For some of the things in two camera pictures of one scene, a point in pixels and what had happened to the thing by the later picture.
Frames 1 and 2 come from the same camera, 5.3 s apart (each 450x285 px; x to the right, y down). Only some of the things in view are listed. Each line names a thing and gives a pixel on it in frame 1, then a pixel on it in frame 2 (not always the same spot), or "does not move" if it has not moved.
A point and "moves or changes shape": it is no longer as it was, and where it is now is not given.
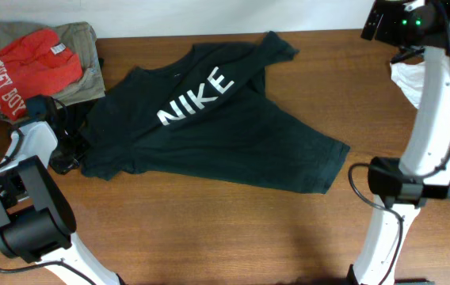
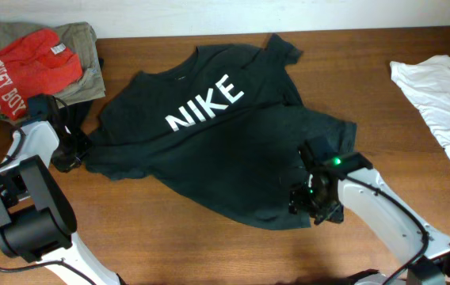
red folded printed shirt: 34,64 does not move
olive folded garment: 77,38 does not move
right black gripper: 392,11 to 297,201
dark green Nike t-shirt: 205,115 moves or changes shape
